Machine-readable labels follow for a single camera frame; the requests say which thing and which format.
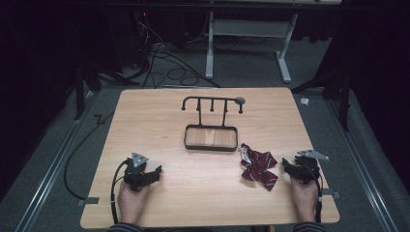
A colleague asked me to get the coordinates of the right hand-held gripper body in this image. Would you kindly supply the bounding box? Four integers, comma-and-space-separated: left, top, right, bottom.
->
293, 149, 331, 187

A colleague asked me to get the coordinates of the red striped bow tie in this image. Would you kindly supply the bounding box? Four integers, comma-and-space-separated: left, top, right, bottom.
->
238, 142, 279, 192

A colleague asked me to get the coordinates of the grey tape strip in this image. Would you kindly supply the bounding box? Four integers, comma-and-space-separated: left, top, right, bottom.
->
76, 196, 101, 207
322, 188, 341, 199

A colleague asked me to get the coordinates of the tangle of black cables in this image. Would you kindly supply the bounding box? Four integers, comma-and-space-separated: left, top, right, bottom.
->
129, 12, 222, 90

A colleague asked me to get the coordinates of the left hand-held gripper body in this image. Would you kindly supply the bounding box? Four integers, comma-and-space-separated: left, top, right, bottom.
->
124, 152, 150, 193

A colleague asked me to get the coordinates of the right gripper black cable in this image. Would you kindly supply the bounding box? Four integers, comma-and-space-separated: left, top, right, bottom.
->
308, 167, 324, 224

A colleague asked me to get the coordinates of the black metal stand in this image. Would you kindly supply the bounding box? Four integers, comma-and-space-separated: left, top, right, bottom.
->
73, 60, 140, 121
291, 68, 353, 131

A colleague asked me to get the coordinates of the black metal hook rack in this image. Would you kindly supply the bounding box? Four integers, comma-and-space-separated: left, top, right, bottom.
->
181, 95, 247, 153

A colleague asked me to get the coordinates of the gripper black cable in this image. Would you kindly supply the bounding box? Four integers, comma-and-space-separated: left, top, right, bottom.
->
109, 159, 130, 225
308, 167, 324, 224

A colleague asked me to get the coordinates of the metal floor rail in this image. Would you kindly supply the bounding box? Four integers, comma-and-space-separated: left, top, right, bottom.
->
14, 91, 95, 232
323, 98, 399, 232

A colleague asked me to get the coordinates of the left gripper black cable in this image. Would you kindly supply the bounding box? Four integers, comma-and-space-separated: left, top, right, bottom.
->
109, 159, 130, 225

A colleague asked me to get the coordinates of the long black floor cable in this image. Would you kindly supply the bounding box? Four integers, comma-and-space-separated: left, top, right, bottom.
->
63, 110, 116, 201

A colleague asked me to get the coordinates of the white desk frame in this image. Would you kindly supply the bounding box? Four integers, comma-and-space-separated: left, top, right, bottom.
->
204, 0, 342, 84

